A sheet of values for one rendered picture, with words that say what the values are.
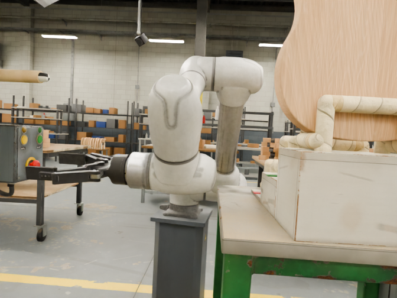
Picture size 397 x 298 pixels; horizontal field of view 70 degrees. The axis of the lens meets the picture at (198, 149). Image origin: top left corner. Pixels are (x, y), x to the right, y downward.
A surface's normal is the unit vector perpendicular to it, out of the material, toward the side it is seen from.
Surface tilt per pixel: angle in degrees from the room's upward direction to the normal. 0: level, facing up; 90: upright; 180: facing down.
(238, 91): 130
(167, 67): 90
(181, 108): 105
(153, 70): 90
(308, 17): 90
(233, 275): 91
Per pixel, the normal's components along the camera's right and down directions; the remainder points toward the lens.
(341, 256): -0.05, 0.05
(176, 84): 0.00, -0.67
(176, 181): -0.06, 0.56
